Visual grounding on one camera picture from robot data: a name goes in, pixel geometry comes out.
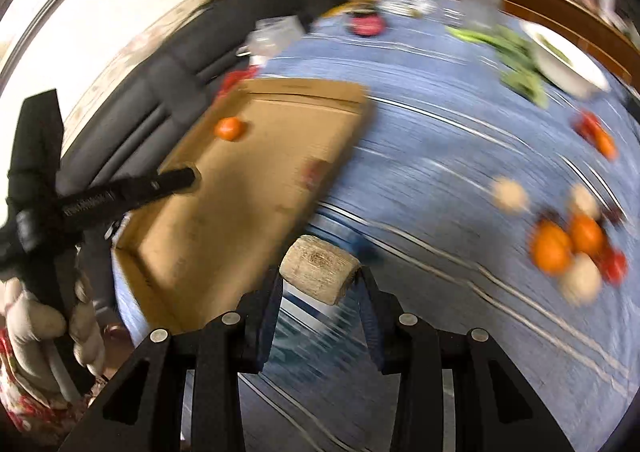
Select blue plaid tablecloth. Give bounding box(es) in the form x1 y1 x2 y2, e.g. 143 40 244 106
112 0 640 452

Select pale round object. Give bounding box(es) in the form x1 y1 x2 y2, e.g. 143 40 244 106
491 177 530 213
570 184 601 220
559 254 603 305

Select black sofa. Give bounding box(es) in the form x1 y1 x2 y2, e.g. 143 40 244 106
57 0 348 313

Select clear plastic container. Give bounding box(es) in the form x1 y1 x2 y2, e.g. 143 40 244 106
237 16 308 60

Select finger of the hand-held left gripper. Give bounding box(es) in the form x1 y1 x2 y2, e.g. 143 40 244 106
122 167 198 207

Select white bowl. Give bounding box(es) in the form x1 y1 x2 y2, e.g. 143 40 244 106
520 19 612 98

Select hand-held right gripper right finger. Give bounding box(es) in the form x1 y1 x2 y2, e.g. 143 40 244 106
356 266 573 452

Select dark red jar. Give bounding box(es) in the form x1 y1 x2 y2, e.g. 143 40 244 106
347 9 388 37

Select person's left hand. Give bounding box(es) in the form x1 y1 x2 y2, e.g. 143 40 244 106
0 274 107 407

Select brown cardboard box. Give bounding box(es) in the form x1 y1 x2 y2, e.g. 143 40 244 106
114 78 371 335

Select chopped green leaves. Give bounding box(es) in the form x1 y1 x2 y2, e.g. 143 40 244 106
537 34 576 66

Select red tomato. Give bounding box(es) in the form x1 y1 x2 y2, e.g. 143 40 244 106
574 112 601 140
219 69 257 98
600 247 628 283

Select beige block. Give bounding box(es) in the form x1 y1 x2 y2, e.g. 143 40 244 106
279 234 362 307

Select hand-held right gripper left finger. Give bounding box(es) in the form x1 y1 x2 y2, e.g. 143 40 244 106
60 267 285 452

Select orange tangerine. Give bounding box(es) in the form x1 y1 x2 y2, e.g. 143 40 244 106
569 214 606 255
530 222 573 275
595 129 618 161
214 117 248 141

